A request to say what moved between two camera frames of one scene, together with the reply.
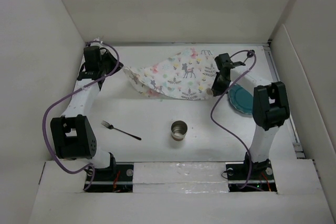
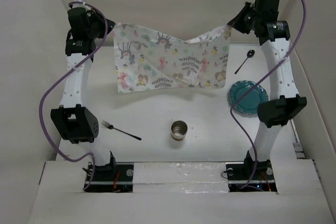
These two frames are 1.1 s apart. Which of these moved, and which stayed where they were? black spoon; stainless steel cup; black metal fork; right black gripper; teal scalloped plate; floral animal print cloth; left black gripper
Moved: left black gripper; floral animal print cloth; right black gripper
Stayed: stainless steel cup; teal scalloped plate; black metal fork; black spoon
